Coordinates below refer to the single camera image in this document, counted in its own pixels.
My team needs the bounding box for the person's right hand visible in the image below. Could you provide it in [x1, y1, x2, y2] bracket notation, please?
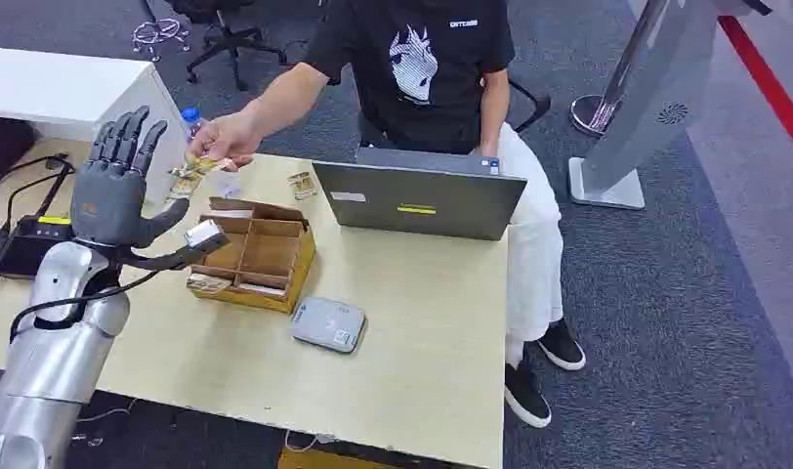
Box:
[187, 110, 266, 173]

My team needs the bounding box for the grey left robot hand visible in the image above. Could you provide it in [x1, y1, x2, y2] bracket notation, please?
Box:
[69, 106, 191, 250]

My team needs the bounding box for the plastic water bottle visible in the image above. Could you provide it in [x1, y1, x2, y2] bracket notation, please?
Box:
[180, 107, 206, 145]

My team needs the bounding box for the transparent card sleeve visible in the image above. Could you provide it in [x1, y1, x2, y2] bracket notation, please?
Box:
[212, 169, 244, 199]

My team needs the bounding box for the black device with yellow label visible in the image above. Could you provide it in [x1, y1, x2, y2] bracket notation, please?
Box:
[0, 215, 74, 289]

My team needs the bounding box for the white cabinet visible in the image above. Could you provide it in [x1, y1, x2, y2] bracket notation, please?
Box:
[0, 46, 188, 206]

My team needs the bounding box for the black office chair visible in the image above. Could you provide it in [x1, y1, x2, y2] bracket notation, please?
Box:
[165, 0, 289, 93]

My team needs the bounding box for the black bag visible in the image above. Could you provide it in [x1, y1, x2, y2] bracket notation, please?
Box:
[0, 114, 38, 189]

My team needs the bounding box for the wooden card box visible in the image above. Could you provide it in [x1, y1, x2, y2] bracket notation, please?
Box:
[187, 196, 317, 316]

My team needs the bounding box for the card in wooden box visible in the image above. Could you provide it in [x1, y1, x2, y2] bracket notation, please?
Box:
[187, 272, 233, 296]

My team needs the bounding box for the grey laptop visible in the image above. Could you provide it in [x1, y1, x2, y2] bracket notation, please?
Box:
[312, 146, 528, 242]

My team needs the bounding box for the person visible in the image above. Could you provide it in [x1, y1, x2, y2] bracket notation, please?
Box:
[187, 0, 588, 430]

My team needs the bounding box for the grey card reader device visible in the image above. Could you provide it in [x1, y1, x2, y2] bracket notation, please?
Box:
[289, 296, 367, 355]

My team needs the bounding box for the pale wooden desk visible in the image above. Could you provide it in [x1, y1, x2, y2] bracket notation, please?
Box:
[0, 137, 510, 469]

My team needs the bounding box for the grey kiosk stand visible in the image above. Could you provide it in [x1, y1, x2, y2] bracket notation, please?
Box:
[568, 0, 773, 211]

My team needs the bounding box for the red belt barrier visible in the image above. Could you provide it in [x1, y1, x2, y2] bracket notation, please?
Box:
[717, 15, 793, 164]

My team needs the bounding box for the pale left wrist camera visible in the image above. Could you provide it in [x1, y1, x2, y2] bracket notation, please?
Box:
[183, 219, 230, 255]

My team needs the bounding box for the black cable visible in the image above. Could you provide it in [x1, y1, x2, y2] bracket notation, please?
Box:
[9, 268, 161, 344]

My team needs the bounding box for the chrome wire stool base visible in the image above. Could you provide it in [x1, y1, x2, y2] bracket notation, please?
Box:
[131, 18, 192, 64]

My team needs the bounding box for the chrome stanchion post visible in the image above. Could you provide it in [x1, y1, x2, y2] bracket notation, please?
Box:
[568, 0, 670, 139]

